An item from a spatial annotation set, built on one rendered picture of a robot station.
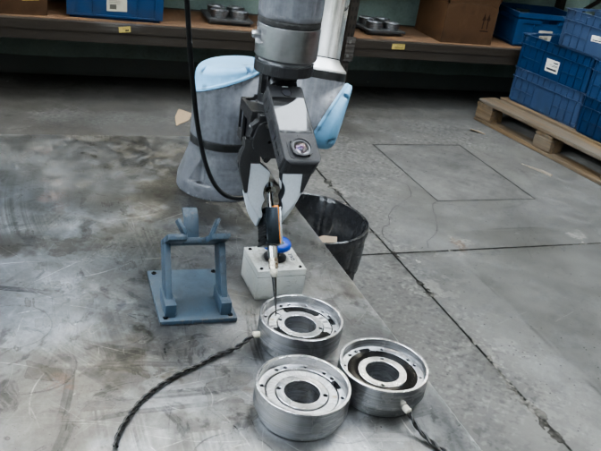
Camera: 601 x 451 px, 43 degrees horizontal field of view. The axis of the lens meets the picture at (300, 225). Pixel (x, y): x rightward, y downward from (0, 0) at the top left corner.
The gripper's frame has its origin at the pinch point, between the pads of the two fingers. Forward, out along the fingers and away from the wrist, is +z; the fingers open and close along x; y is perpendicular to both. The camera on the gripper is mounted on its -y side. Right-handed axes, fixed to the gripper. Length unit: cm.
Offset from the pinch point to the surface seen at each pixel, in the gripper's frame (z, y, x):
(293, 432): 11.4, -26.7, 3.2
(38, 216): 13.1, 27.5, 28.0
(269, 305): 9.7, -5.3, 0.2
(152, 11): 43, 336, -30
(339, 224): 58, 110, -59
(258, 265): 8.6, 3.0, -0.4
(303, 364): 10.1, -17.3, -0.7
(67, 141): 13, 60, 23
